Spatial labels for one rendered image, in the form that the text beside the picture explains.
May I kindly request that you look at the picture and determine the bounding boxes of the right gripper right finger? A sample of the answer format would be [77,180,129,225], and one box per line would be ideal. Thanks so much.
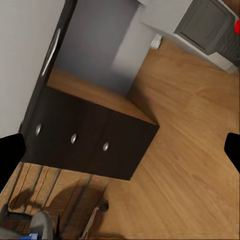
[224,133,240,172]

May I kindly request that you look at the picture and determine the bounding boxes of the swivel chair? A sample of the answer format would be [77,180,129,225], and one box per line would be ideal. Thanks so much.
[0,203,108,240]

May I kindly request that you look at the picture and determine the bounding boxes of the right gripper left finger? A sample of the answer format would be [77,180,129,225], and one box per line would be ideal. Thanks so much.
[0,131,26,192]

